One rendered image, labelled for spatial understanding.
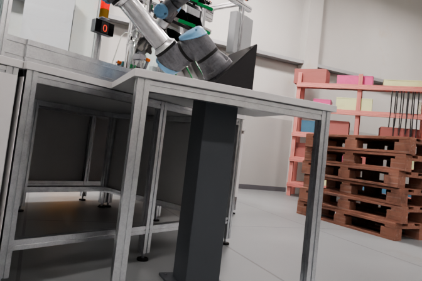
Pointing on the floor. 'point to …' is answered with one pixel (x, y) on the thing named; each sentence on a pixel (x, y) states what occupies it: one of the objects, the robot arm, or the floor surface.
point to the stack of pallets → (370, 184)
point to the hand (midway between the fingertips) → (139, 51)
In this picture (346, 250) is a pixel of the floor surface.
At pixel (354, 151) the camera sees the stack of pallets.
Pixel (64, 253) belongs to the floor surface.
